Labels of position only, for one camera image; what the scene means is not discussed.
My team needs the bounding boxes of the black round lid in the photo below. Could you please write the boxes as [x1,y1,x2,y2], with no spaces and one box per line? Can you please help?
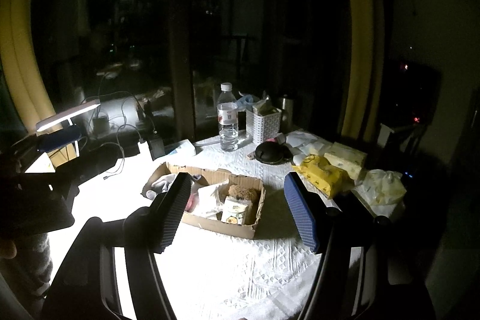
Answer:
[255,141,293,166]

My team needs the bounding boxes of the dark chair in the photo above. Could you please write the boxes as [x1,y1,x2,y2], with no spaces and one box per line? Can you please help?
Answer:
[379,123,421,163]

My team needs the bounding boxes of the yellowish plastic bag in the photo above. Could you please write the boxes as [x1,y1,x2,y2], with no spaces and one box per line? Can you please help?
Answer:
[360,169,407,216]

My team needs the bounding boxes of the person's left forearm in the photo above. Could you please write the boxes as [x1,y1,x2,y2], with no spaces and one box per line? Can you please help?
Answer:
[15,230,53,291]

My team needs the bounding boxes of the blue plastic bag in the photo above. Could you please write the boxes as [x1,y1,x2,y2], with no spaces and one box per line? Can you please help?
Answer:
[236,91,256,111]

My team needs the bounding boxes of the metal thermos flask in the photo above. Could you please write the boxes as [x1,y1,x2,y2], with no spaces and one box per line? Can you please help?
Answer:
[278,94,295,126]

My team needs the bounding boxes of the black cable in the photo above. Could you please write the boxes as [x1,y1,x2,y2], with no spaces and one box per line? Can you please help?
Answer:
[86,91,151,178]

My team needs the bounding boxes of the white wrapped packets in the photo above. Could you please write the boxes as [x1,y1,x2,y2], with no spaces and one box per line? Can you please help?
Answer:
[287,130,334,165]

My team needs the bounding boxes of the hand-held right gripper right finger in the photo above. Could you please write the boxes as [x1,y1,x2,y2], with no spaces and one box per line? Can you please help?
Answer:
[283,172,437,320]

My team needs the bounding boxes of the pale packet in basket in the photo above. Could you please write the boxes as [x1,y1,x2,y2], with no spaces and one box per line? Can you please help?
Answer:
[252,99,278,115]

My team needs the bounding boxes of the white textured tablecloth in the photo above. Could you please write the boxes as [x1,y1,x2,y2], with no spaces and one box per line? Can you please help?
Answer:
[49,130,376,320]

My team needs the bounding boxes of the white woven basket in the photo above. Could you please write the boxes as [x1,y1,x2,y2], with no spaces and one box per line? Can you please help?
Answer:
[245,106,282,145]

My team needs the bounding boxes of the green printed paper pack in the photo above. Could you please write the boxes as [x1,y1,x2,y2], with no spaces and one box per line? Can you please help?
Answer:
[220,198,252,225]

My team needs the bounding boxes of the person's left hand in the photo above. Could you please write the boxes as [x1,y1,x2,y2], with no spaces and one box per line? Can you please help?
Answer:
[0,239,17,262]

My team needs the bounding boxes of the pale yellow tissue pack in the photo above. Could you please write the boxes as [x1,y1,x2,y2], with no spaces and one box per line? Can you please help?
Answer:
[324,142,368,180]

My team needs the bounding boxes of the yellow curtain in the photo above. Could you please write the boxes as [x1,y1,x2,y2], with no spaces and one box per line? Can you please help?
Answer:
[0,0,57,133]
[339,0,387,141]

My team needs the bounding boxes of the white desk lamp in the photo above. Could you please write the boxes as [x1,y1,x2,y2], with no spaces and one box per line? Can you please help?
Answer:
[35,100,102,159]

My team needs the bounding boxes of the cardboard box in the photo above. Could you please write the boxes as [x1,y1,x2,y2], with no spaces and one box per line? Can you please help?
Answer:
[140,162,266,240]

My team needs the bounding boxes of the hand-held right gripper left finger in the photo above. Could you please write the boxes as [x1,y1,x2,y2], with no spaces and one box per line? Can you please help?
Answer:
[41,172,193,320]

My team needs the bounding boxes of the clear plastic water bottle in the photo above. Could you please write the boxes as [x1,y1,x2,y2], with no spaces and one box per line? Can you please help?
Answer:
[217,82,240,152]

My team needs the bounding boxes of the brown plush toy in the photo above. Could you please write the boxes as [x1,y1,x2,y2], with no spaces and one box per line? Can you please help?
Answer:
[228,184,261,201]

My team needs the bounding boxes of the blue white tissue pack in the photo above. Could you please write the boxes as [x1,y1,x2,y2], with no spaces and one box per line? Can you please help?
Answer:
[167,140,196,156]

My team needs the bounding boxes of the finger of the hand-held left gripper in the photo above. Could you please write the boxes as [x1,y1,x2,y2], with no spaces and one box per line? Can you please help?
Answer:
[11,127,81,156]

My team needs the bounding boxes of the black power adapter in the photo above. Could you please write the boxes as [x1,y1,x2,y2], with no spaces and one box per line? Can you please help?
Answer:
[148,134,166,161]

